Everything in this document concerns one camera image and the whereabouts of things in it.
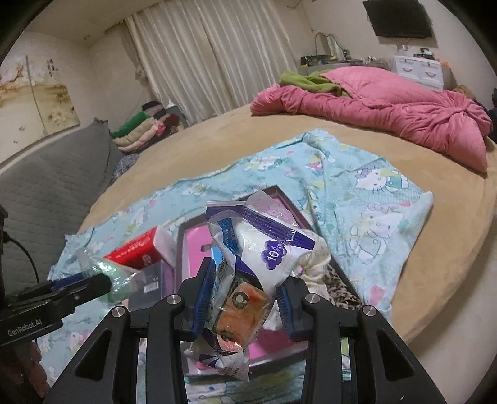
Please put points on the orange item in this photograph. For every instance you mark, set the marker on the orange item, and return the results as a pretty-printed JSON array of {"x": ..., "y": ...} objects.
[{"x": 240, "y": 314}]

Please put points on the white and purple plastic packet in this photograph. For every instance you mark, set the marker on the white and purple plastic packet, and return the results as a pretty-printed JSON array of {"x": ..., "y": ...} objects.
[{"x": 268, "y": 248}]

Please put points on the red and white box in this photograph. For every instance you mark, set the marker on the red and white box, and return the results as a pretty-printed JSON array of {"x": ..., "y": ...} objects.
[{"x": 136, "y": 248}]

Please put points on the grey padded headboard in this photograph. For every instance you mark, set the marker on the grey padded headboard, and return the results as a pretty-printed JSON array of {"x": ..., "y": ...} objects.
[{"x": 46, "y": 194}]

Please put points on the stack of folded clothes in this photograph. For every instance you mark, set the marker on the stack of folded clothes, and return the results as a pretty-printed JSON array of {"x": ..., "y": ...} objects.
[{"x": 143, "y": 128}]

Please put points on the beige round bed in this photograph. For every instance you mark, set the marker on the beige round bed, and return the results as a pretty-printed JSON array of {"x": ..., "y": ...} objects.
[{"x": 446, "y": 272}]

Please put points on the white drawer cabinet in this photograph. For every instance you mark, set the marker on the white drawer cabinet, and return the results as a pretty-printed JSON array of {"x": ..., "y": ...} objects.
[{"x": 421, "y": 72}]

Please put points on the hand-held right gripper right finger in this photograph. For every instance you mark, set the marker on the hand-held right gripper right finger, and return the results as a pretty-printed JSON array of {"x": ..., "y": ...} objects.
[{"x": 286, "y": 309}]

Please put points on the pink quilt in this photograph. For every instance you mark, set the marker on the pink quilt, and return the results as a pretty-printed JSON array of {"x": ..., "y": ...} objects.
[{"x": 388, "y": 105}]

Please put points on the dark floral cloth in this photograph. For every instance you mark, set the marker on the dark floral cloth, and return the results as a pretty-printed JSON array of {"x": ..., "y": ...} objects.
[{"x": 124, "y": 167}]

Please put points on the cluttered side table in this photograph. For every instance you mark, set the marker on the cluttered side table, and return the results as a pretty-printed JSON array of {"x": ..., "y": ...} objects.
[{"x": 330, "y": 58}]

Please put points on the cartoon cat printed blanket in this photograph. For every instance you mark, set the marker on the cartoon cat printed blanket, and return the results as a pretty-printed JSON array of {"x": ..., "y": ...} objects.
[{"x": 349, "y": 217}]

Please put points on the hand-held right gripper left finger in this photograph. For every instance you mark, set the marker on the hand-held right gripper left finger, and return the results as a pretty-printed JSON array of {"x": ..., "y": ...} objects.
[{"x": 204, "y": 297}]

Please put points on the dark box with pink lining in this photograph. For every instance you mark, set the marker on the dark box with pink lining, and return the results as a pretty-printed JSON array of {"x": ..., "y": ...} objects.
[{"x": 194, "y": 248}]

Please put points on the green cloth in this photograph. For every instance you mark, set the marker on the green cloth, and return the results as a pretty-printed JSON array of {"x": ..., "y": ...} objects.
[{"x": 299, "y": 79}]

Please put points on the person's left hand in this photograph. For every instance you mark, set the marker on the person's left hand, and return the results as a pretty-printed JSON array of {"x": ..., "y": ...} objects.
[{"x": 23, "y": 373}]

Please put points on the white curtains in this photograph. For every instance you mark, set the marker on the white curtains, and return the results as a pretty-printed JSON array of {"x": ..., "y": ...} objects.
[{"x": 213, "y": 58}]

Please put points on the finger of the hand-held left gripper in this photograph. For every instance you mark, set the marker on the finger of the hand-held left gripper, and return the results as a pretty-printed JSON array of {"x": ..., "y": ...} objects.
[
  {"x": 93, "y": 286},
  {"x": 70, "y": 280}
]

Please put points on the landscape wall painting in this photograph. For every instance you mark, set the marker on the landscape wall painting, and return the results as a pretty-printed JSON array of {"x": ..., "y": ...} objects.
[{"x": 31, "y": 101}]

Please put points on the leopard print cloth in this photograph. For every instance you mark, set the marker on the leopard print cloth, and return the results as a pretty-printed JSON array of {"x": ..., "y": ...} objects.
[{"x": 341, "y": 291}]

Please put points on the black wall television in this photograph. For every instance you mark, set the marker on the black wall television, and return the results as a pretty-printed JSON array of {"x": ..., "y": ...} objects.
[{"x": 400, "y": 17}]

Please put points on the green sponge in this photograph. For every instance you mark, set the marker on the green sponge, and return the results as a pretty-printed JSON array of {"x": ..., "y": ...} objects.
[{"x": 116, "y": 279}]

